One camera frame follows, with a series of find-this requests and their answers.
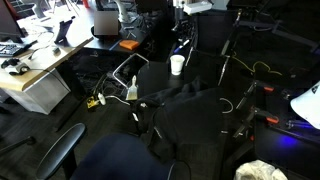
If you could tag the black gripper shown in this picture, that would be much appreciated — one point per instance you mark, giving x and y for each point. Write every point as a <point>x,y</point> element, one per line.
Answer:
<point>183,25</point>

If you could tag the blue and white pen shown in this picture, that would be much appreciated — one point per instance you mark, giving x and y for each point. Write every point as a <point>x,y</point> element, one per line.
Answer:
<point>183,43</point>

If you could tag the white paper cup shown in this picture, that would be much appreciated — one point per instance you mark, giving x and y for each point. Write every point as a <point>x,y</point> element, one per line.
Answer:
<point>177,66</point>

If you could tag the black chair with silver rods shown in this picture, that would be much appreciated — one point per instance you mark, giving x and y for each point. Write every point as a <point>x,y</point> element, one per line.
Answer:
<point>215,33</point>

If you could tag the orange flat object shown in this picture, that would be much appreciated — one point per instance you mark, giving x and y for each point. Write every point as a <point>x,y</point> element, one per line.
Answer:
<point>129,44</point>

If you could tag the white curved stand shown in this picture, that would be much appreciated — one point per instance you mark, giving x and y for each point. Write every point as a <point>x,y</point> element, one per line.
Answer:
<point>122,11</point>

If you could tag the black jacket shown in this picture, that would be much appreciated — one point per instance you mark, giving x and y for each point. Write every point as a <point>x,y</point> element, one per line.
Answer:
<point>183,116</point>

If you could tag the grey box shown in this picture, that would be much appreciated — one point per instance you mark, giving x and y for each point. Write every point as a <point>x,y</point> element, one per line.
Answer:
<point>105,23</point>

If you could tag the white power plug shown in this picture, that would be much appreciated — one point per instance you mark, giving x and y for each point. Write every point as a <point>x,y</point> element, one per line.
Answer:
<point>101,99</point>

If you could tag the red object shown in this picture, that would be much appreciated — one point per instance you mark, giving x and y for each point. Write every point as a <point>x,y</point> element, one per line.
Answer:
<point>86,3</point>

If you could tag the yellow power plug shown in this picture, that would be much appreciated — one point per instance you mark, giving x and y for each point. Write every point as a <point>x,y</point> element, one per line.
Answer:
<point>92,102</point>

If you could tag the black phone stand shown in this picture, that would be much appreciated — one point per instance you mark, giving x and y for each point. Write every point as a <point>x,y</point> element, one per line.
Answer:
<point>62,31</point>

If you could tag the small dark desk gadget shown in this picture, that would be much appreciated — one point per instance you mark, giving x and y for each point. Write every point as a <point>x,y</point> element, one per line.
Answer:
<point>56,50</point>

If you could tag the mesh back office chair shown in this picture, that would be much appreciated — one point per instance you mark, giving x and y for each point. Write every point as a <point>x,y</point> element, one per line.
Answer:
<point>120,158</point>

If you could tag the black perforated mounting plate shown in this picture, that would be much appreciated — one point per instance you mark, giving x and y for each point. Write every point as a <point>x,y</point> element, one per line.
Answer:
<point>286,146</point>

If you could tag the light wooden desk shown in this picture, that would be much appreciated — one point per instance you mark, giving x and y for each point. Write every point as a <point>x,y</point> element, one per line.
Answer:
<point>43,60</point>

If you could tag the white desk cabinet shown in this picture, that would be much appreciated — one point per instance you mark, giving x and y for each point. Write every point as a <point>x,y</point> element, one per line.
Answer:
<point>40,93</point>

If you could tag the grey computer mouse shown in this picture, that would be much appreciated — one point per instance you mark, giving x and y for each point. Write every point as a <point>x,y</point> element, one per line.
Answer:
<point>19,69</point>

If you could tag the black keyboard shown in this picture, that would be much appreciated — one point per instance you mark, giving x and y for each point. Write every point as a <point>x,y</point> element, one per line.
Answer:
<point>8,50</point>

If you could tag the black computer mouse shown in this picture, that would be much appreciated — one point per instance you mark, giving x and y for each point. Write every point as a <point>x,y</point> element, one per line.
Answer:
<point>9,62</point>

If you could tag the black computer monitor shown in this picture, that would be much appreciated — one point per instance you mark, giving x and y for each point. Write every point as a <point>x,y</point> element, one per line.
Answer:
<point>6,20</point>

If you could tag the bent silver metal tube frame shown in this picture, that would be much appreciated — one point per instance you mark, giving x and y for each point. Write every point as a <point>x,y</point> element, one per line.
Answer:
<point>120,65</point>

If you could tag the black metal frame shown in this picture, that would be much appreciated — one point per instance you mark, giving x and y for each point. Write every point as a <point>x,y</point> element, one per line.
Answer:
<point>280,31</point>

